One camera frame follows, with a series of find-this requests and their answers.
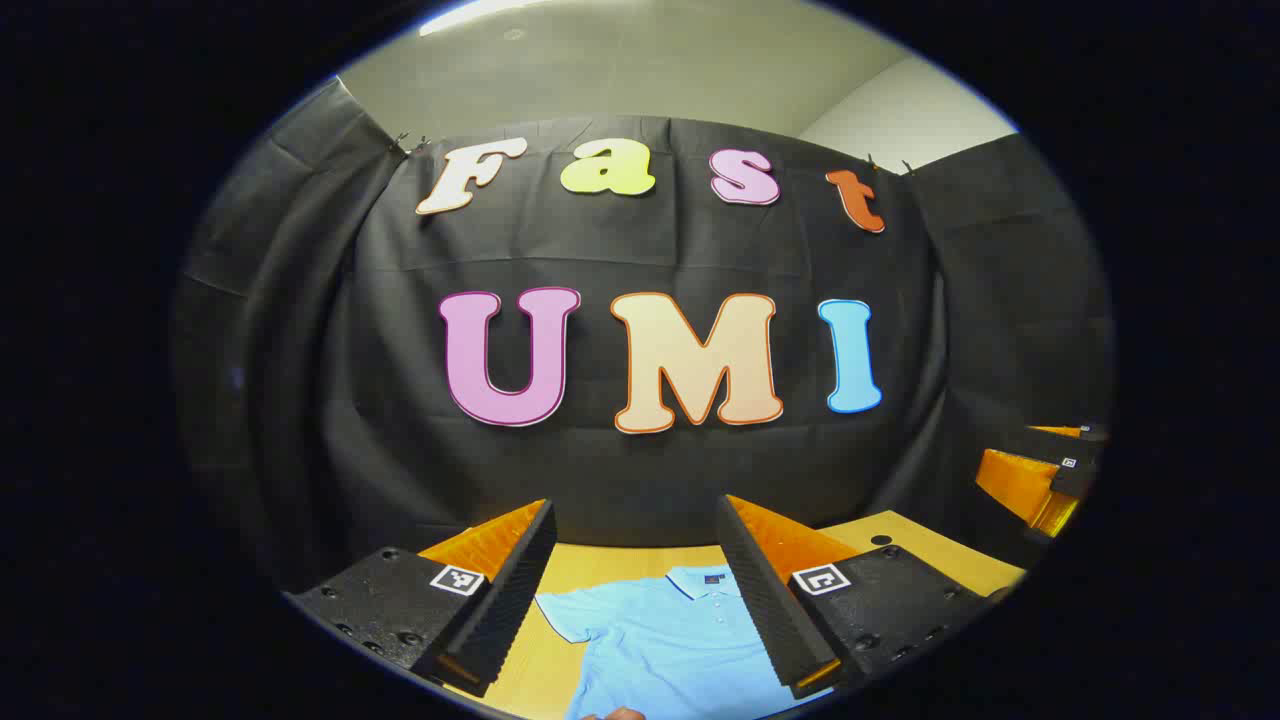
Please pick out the black backdrop cloth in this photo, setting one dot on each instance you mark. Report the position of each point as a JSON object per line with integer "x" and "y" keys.
{"x": 650, "y": 250}

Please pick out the light blue T-shirt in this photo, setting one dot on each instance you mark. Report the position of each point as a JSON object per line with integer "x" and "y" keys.
{"x": 670, "y": 640}

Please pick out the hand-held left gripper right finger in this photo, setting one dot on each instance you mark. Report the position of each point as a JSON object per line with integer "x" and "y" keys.
{"x": 755, "y": 590}

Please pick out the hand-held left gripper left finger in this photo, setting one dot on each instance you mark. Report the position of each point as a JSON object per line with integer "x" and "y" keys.
{"x": 515, "y": 590}

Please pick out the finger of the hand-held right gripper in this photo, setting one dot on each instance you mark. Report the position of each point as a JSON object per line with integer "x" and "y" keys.
{"x": 1075, "y": 432}
{"x": 1020, "y": 485}

